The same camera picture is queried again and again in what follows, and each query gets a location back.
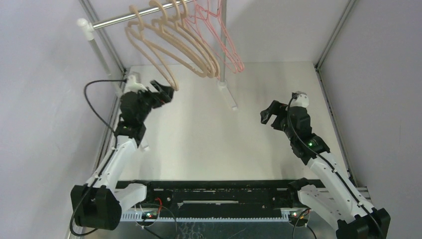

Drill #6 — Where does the pink wire hanger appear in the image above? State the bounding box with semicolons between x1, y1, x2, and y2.
216;0;244;79
196;0;244;73
188;0;225;82
188;0;244;76

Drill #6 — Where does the beige hanger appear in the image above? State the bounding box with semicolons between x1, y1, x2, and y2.
124;4;180;91
158;0;215;78
171;0;220;78
146;0;209;79

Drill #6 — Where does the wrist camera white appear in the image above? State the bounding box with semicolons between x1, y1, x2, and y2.
290;91;310;109
124;74;148;94

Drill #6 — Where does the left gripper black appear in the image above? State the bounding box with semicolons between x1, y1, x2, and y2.
132;81;175;123

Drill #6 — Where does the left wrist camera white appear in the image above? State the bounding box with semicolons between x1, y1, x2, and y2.
124;74;148;94

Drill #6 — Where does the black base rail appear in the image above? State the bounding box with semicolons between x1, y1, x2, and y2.
108;179;357;219

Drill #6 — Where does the metal clothes rack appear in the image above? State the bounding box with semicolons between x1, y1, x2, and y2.
77;0;238;111

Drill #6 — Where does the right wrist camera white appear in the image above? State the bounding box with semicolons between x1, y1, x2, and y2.
290;91;310;109

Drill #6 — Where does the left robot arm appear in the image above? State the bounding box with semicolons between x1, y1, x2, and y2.
69;80;175;236

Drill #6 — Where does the aluminium frame structure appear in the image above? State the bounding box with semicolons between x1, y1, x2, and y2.
64;0;385;239

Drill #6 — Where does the left circuit board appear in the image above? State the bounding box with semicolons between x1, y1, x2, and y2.
141;212;159;221

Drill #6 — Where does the beige hanger bottom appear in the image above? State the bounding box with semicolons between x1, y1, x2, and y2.
124;4;180;91

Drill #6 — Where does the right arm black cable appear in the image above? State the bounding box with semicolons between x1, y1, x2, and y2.
287;94;385;239

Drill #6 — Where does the right circuit board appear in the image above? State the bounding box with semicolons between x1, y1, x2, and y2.
289;213;308;227

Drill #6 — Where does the circuit board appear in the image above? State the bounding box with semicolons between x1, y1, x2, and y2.
141;212;159;221
289;213;308;227

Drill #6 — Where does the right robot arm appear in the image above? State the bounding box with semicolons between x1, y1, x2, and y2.
260;96;391;239

